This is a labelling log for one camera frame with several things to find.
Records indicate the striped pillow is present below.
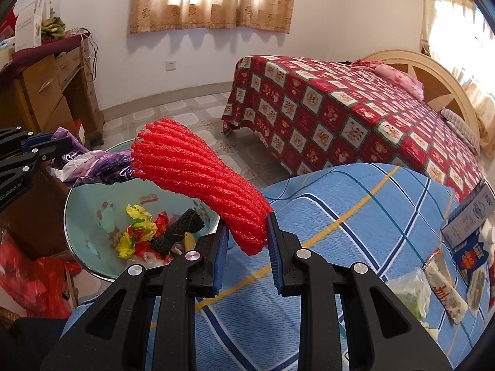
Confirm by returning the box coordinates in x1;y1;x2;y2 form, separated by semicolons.
441;108;481;155

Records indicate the clear plastic bag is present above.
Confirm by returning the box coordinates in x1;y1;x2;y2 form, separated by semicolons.
387;268;432;321

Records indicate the teal basin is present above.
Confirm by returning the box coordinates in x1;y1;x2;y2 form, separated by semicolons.
64;139;221;281

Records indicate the red foam net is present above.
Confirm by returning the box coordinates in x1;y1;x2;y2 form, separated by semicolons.
131;118;274;256

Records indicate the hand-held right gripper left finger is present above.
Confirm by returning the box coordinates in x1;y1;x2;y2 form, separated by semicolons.
41;222;230;371

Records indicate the blue and red packet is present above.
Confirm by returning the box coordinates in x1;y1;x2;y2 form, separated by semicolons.
452;240;489;281

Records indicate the brown cardboard box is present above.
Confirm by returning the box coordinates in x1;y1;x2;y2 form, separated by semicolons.
8;162;76;261

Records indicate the wide beige patterned curtain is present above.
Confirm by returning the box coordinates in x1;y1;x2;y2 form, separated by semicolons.
127;0;298;35

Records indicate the red orange printed wrapper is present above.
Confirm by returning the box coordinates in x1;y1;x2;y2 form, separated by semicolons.
124;213;173;263

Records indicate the wooden cabinet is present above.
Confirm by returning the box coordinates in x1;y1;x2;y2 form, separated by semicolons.
0;33;105;143

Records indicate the long white packet red print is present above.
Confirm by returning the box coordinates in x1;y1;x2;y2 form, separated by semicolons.
421;249;470;325

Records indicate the white cardboard box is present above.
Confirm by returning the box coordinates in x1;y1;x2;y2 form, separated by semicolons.
13;0;51;53

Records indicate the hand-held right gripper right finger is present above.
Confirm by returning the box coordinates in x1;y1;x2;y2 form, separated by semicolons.
266;212;441;371

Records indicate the white and blue carton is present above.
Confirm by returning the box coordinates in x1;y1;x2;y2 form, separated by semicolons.
441;180;495;249

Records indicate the pink pillow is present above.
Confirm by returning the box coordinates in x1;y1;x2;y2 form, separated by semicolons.
354;59;424;101

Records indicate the blue plaid blanket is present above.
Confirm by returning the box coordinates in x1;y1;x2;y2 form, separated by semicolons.
62;162;495;371

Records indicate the black foam net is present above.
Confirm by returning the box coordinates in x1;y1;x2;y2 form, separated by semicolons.
150;208;205;256

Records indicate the maroon cloth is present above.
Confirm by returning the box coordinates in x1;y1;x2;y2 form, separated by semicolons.
0;35;84;74

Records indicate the purple plastic bag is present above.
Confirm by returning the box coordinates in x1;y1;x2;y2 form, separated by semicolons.
48;126;136;188

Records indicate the yellow wrapper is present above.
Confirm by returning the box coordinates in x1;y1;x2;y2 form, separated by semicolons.
116;204;157;258

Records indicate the small pale packet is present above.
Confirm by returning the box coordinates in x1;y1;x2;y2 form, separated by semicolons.
466;267;489;318

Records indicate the black cable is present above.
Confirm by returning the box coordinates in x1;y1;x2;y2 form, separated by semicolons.
80;30;100;83

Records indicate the red plastic bag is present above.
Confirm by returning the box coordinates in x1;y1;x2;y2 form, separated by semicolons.
0;232;84;319

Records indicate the green yellow cloth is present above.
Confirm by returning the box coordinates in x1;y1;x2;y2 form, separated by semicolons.
41;17;66;41

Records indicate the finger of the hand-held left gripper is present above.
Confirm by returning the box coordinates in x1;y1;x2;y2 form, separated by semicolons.
0;126;55;155
0;138;74;186

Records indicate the bed with red printed bedspread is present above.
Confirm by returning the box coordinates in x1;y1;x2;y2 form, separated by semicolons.
221;55;486;186

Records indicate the narrow beige patterned curtain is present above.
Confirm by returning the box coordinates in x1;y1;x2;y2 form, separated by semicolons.
420;0;495;140

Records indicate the wooden headboard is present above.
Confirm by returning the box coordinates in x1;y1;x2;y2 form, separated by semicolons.
361;49;478;124

